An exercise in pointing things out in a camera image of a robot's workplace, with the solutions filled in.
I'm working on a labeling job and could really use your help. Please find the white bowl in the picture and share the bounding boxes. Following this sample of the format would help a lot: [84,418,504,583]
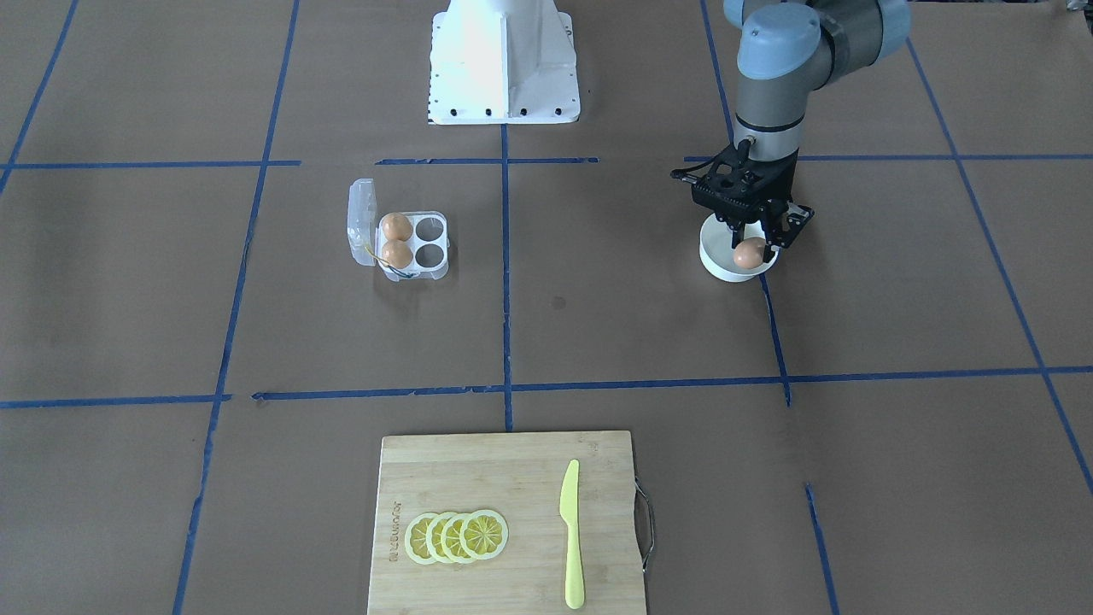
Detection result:
[700,214,780,283]

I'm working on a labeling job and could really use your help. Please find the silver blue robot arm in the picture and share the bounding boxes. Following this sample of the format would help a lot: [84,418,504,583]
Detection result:
[672,1,912,268]

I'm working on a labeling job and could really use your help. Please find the brown egg from bowl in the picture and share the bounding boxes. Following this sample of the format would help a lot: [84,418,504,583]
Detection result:
[733,237,768,270]

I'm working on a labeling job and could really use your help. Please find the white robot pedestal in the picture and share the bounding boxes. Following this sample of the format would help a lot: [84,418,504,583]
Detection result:
[427,1,581,126]

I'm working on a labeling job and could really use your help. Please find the clear plastic egg box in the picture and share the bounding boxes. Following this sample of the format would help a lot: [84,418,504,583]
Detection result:
[345,179,453,283]

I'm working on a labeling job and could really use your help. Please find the brown egg in box rear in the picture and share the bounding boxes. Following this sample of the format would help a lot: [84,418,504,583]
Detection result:
[380,213,414,241]

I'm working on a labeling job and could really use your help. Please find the bamboo cutting board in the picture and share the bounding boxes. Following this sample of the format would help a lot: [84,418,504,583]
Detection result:
[366,430,647,614]

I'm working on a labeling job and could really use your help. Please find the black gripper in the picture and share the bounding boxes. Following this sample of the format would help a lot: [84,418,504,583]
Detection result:
[691,155,815,262]

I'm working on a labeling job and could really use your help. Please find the lemon slice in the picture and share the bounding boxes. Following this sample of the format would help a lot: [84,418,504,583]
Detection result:
[403,512,440,565]
[462,509,509,561]
[424,512,457,564]
[440,513,475,564]

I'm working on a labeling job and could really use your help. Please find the brown egg in box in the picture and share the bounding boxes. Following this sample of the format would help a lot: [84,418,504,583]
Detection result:
[380,213,414,241]
[380,240,414,270]

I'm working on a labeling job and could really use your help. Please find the yellow plastic knife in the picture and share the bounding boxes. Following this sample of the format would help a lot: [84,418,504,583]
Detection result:
[559,459,586,611]

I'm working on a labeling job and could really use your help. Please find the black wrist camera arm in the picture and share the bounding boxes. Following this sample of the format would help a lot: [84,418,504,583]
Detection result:
[669,138,754,185]

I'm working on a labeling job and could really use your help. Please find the brown egg in box front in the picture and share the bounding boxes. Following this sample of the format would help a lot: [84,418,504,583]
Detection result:
[380,240,414,270]

